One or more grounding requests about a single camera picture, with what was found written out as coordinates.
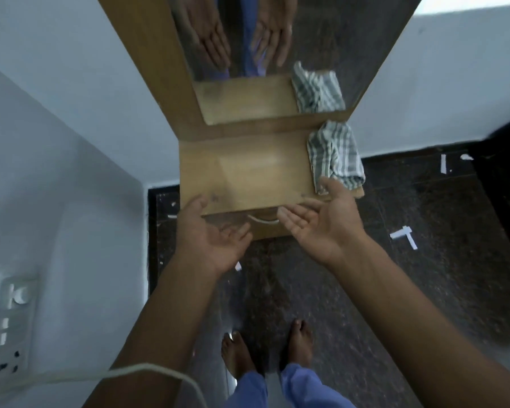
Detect person's right hand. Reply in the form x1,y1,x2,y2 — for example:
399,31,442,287
276,176,367,269

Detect person's left hand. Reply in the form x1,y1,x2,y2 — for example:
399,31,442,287
173,194,254,277

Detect person's left forearm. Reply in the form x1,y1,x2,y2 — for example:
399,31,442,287
82,256,224,408

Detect person's right forearm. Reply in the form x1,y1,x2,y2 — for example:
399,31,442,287
329,235,510,408

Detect checked grey white cloth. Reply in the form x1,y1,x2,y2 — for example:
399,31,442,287
307,120,366,196

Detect wooden dressing table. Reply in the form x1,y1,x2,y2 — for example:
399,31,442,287
95,0,426,241

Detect large white tape piece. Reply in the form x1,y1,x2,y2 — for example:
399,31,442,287
389,225,419,250

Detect person's left foot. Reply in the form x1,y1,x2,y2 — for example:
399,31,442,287
220,331,256,380

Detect person's foot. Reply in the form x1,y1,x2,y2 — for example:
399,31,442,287
220,331,256,380
280,319,315,371

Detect person's right foot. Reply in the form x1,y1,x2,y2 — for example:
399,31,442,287
280,319,315,371

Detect blue trousers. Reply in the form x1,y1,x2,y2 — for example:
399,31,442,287
224,363,358,408

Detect metal drawer handle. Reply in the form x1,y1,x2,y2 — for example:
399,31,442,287
246,214,281,226

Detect wall mirror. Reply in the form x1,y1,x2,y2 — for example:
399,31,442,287
166,0,424,126

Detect white cable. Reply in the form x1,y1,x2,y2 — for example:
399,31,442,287
0,363,207,408

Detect white wall switchboard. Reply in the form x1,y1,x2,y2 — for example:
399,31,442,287
0,263,40,384

